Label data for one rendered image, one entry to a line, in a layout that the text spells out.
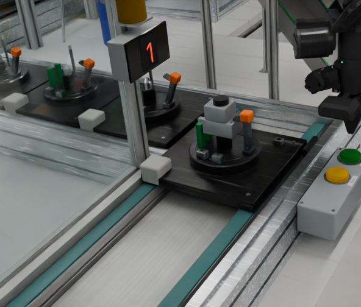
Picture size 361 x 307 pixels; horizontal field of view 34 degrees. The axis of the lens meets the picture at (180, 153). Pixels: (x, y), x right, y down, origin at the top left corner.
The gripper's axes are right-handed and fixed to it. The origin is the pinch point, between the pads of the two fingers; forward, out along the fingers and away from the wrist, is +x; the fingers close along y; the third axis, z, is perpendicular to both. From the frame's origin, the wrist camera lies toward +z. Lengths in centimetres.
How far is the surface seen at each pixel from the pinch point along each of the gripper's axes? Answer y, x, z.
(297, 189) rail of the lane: 13.3, 9.0, 4.9
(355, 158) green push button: 1.1, 8.0, -1.5
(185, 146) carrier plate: 9.6, 7.8, 30.8
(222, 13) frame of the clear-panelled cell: -93, 17, 79
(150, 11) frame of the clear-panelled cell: -87, 16, 107
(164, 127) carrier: 4.2, 7.8, 39.3
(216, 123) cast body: 11.9, -0.4, 21.5
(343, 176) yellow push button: 8.0, 7.9, -1.5
